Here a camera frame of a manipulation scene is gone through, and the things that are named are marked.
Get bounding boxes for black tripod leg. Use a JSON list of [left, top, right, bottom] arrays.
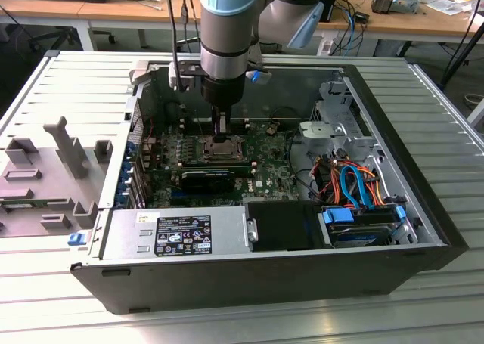
[[440, 3, 484, 88]]

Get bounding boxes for black case fan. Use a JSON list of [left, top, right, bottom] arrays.
[[163, 100, 190, 125]]

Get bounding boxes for grey desktop device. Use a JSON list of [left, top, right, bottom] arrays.
[[370, 0, 420, 15]]

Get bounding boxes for wooden office desk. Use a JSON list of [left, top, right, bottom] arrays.
[[0, 0, 203, 52], [313, 0, 484, 57]]

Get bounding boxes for grey parts rack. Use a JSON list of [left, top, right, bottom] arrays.
[[0, 116, 114, 239]]

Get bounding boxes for pale blue teach pendant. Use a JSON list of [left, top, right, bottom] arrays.
[[287, 2, 326, 50]]

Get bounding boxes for silver CPU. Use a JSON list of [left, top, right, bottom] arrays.
[[211, 141, 236, 157]]

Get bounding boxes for green motherboard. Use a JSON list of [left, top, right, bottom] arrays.
[[141, 119, 303, 209]]

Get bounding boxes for black box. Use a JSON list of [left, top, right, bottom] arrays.
[[317, 0, 341, 23]]

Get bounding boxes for green RAM stick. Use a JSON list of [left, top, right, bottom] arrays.
[[0, 199, 50, 209], [181, 161, 253, 175]]

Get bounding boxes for hard disk in blue carrier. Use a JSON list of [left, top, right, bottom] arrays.
[[319, 203, 408, 249]]

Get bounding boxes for white power strip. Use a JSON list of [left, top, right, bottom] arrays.
[[316, 37, 334, 57]]

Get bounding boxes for blue data wire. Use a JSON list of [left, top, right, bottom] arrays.
[[340, 164, 375, 211]]

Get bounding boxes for CPU socket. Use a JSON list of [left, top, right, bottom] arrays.
[[202, 134, 247, 161]]

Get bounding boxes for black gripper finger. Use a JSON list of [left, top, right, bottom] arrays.
[[211, 104, 233, 144]]

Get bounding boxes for white paper sheets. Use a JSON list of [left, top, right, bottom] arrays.
[[425, 0, 473, 17]]

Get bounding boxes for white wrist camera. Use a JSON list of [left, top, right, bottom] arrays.
[[168, 58, 205, 91], [244, 68, 272, 85]]

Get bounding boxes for black PC case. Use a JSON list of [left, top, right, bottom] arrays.
[[70, 58, 470, 315]]

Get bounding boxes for orange wire bundle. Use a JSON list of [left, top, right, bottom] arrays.
[[313, 162, 386, 209]]

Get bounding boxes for black office chair base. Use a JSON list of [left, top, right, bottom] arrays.
[[22, 26, 76, 56]]

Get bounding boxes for silver power supply unit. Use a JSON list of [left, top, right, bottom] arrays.
[[100, 206, 253, 260]]

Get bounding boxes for metal drive cage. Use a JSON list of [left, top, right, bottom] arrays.
[[298, 79, 383, 160]]

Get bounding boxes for metal socket cover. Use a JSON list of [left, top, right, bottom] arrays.
[[202, 135, 247, 160]]

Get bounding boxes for black plastic shroud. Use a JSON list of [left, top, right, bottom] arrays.
[[245, 200, 334, 253]]

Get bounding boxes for black graphics card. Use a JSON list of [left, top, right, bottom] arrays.
[[180, 169, 236, 194]]

